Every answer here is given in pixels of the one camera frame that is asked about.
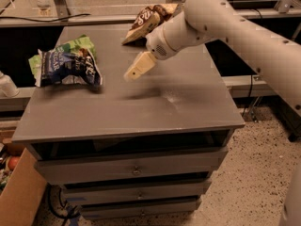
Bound blue kettle chip bag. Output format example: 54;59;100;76
31;48;103;88

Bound grey drawer cabinet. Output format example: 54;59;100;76
13;24;244;212

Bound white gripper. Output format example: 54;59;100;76
123;25;177;81

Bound cardboard box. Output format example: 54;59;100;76
0;138;47;226

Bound bottom grey drawer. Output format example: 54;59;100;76
81;197;200;220

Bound black hanging cable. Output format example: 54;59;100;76
242;8;265;118

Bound green rice chip bag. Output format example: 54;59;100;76
28;35;96;75

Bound white cylindrical post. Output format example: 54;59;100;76
0;71;20;97

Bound brown white chip bag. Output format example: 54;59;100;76
121;4;178;45

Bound top grey drawer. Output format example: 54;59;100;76
35;147;228;185

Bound black cable on rail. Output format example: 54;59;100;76
0;12;92;23

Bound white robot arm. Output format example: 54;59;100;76
125;0;301;226

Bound middle grey drawer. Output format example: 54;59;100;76
63;178;212;205

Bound red apple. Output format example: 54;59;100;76
8;156;20;170

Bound grey drawer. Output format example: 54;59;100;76
63;178;212;205
35;147;228;185
81;197;200;220

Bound black floor cable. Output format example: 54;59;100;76
46;184;82;226

